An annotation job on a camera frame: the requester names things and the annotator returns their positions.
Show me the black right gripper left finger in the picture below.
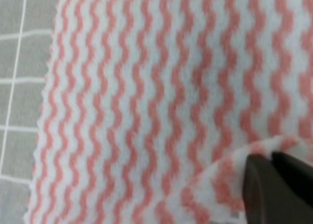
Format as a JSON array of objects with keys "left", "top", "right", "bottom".
[{"left": 242, "top": 155, "right": 313, "bottom": 224}]

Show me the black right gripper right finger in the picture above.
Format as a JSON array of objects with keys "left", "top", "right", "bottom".
[{"left": 272, "top": 152, "right": 313, "bottom": 200}]

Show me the pink white wavy striped towel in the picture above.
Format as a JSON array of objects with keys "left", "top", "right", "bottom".
[{"left": 23, "top": 0, "right": 313, "bottom": 224}]

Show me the grey checked tablecloth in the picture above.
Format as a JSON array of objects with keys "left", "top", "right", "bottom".
[{"left": 0, "top": 0, "right": 58, "bottom": 224}]

